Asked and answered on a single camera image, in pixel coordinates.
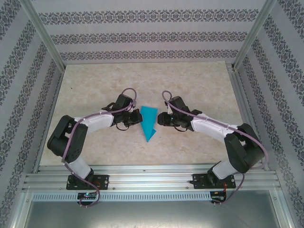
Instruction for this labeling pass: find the aluminium lower frame bar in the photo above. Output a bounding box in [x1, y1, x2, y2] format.
[270, 190, 295, 228]
[7, 190, 33, 228]

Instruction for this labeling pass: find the aluminium frame post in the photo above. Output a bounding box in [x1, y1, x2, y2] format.
[20, 0, 66, 71]
[233, 0, 279, 71]

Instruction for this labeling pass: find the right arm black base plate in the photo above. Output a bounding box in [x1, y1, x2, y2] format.
[192, 173, 237, 190]

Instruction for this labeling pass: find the grey metal sheet panel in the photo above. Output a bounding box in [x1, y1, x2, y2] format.
[23, 200, 285, 228]

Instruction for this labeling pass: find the blue square paper sheet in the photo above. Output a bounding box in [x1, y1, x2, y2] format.
[140, 105, 159, 143]

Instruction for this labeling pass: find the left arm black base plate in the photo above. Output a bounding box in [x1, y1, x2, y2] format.
[66, 174, 110, 190]

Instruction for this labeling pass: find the aluminium side rail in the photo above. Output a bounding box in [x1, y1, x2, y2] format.
[32, 70, 65, 172]
[225, 62, 270, 171]

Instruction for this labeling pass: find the aluminium mounting rail beam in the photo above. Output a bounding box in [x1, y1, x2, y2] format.
[22, 165, 278, 192]

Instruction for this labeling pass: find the slotted grey cable duct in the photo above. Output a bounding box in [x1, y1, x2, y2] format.
[32, 191, 212, 201]

